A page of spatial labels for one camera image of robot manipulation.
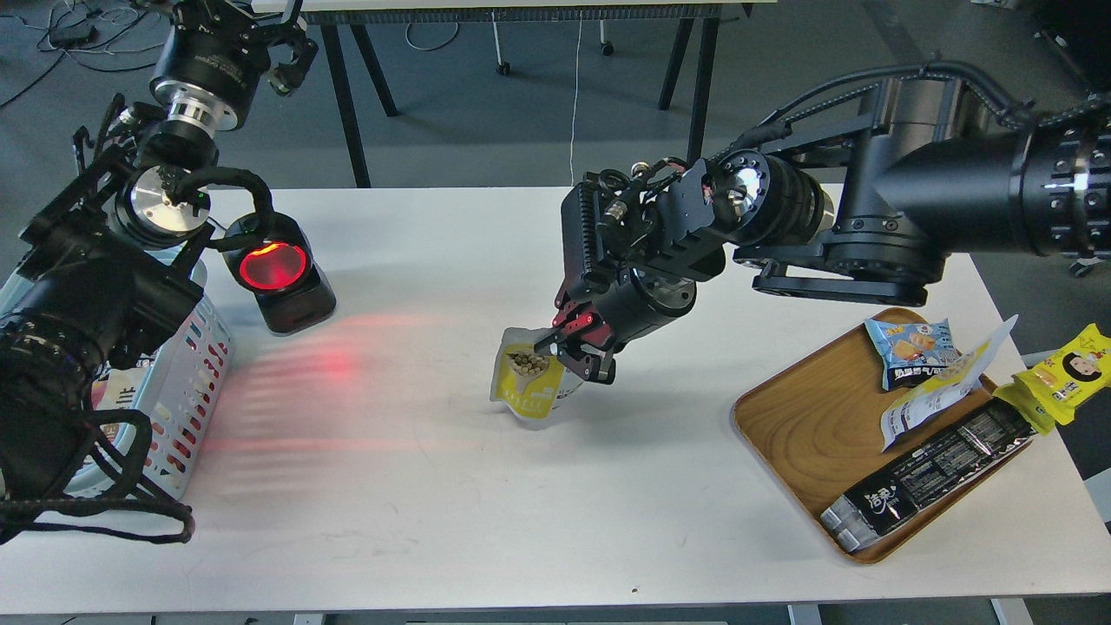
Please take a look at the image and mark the black legged background table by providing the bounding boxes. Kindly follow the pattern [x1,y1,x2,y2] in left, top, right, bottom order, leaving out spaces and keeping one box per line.
[252,0,779,188]

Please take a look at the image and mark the floor cables and adapter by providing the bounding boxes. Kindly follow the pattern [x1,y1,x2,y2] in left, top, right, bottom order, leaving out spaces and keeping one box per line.
[0,0,174,109]

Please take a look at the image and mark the long black snack package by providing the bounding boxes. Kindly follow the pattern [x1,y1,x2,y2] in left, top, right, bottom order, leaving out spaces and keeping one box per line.
[818,399,1035,553]

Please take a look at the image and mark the light blue plastic basket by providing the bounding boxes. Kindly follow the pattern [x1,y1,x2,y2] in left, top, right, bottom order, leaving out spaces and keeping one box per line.
[0,252,233,503]

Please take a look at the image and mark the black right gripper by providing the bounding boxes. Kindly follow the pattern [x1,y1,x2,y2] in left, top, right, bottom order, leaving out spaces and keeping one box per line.
[533,268,697,385]

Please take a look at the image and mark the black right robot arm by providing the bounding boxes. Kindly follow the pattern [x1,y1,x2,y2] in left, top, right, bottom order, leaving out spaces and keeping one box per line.
[533,61,1108,384]

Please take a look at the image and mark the white hanging cable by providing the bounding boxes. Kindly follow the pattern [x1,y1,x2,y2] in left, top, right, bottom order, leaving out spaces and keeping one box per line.
[569,17,584,187]

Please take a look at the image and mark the black barcode scanner red window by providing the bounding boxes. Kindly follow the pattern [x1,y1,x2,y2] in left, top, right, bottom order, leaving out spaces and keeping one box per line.
[222,213,337,335]

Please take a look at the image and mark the yellow cartoon face snack bag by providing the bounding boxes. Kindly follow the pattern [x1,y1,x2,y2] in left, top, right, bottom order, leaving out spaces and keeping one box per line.
[993,323,1110,435]

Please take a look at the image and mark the blue snack bag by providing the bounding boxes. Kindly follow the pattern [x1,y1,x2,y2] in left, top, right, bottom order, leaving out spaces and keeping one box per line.
[864,317,960,391]

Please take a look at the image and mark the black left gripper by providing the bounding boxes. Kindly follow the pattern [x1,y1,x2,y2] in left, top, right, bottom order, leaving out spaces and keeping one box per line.
[149,1,319,131]

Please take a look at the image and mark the snack packs inside basket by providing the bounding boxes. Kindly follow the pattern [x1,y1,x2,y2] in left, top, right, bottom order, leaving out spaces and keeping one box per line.
[91,367,147,411]

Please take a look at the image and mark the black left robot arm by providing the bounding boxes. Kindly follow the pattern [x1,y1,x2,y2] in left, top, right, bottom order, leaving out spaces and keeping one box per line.
[1,1,337,543]

